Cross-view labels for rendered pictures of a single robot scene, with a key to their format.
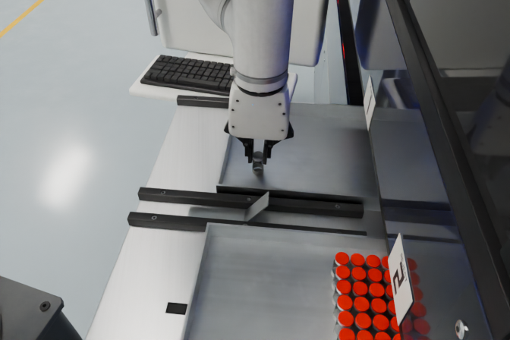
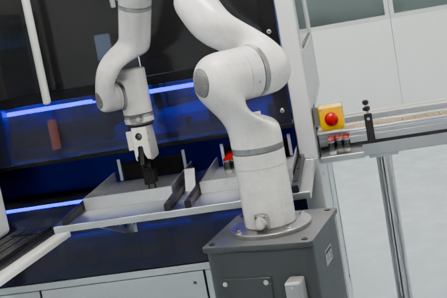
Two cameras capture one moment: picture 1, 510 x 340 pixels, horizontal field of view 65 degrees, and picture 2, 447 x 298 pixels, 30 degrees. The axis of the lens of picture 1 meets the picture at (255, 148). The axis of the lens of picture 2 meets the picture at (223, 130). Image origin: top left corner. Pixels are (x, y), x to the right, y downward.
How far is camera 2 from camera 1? 234 cm
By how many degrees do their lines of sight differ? 82
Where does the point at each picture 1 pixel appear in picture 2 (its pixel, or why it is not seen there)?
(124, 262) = (217, 202)
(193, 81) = (10, 251)
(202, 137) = (113, 211)
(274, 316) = not seen: hidden behind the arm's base
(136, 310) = not seen: hidden behind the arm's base
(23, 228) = not seen: outside the picture
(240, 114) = (150, 141)
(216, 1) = (116, 90)
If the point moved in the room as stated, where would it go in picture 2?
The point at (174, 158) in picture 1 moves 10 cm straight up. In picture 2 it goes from (133, 212) to (126, 176)
